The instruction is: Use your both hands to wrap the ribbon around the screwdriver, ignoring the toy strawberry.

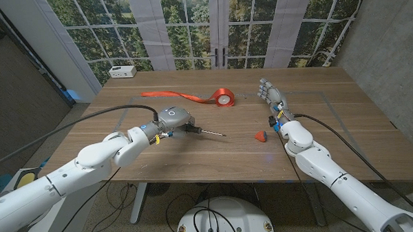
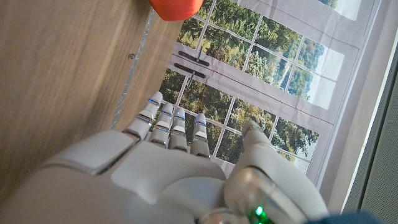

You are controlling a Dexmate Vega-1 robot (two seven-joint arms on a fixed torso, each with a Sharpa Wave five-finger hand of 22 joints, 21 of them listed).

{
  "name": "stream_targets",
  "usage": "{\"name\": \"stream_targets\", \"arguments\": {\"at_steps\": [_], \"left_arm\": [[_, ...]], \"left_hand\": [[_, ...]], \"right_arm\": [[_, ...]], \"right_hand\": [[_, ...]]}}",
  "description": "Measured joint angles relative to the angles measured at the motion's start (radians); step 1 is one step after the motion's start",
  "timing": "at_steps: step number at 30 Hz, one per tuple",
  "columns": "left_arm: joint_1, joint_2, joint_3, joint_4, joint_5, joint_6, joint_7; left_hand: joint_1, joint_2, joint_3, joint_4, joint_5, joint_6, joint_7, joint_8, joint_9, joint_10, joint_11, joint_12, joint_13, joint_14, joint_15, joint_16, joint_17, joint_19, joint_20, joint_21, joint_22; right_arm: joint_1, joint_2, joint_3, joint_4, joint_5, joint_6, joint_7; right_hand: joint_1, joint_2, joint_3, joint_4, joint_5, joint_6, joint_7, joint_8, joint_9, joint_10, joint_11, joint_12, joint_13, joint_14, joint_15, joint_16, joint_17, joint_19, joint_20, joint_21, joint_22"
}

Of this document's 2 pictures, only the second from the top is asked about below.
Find printed window forest backdrop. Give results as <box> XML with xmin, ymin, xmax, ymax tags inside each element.
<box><xmin>157</xmin><ymin>0</ymin><xmax>384</xmax><ymax>189</ymax></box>

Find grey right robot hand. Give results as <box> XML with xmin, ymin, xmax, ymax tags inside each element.
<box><xmin>0</xmin><ymin>91</ymin><xmax>331</xmax><ymax>224</ymax></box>

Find orange ribbon roll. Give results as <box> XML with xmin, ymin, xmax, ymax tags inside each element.
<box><xmin>149</xmin><ymin>0</ymin><xmax>205</xmax><ymax>22</ymax></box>

